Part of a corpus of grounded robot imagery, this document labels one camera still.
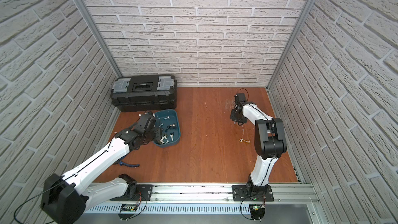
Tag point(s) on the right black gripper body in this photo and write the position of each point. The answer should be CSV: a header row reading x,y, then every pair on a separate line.
x,y
237,117

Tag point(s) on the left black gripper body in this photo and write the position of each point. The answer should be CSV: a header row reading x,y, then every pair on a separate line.
x,y
155,129

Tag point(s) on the teal plastic storage bin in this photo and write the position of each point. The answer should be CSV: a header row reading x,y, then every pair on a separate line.
x,y
161,122

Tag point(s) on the black chess piece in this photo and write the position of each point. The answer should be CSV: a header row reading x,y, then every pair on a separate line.
x,y
171,127

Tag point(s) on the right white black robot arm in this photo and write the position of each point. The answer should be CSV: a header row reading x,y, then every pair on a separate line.
x,y
270,142

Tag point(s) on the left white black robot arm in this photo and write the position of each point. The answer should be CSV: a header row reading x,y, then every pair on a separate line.
x,y
65,198

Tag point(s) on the black plastic toolbox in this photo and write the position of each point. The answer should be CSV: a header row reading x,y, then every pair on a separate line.
x,y
145,93

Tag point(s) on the left controller board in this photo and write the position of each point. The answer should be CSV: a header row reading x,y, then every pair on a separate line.
x,y
128,211

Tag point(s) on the controller board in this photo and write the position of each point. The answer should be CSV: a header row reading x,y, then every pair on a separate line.
x,y
128,211
257,212

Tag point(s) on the right controller board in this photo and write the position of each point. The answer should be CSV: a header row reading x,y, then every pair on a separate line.
x,y
257,212

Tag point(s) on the blue handled pliers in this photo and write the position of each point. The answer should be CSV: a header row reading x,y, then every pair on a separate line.
x,y
121,163

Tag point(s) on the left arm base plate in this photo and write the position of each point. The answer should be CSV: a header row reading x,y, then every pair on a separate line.
x,y
134,194

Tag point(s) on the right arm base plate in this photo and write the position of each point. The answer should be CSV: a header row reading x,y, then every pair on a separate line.
x,y
252,193

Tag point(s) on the aluminium frame rail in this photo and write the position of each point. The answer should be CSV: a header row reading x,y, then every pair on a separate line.
x,y
206,193

